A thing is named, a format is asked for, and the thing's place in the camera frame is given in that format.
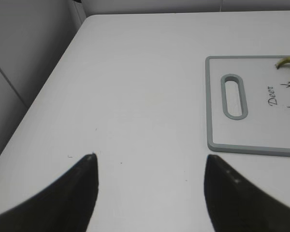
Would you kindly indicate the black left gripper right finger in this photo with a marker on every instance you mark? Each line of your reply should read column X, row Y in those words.
column 234, row 204

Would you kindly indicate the white grey-rimmed cutting board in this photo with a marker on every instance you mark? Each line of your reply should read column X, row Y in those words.
column 248, row 105

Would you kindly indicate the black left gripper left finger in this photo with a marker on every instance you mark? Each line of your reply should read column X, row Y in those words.
column 66, row 205

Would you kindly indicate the yellow banana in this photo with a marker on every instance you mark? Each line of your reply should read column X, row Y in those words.
column 282, row 62

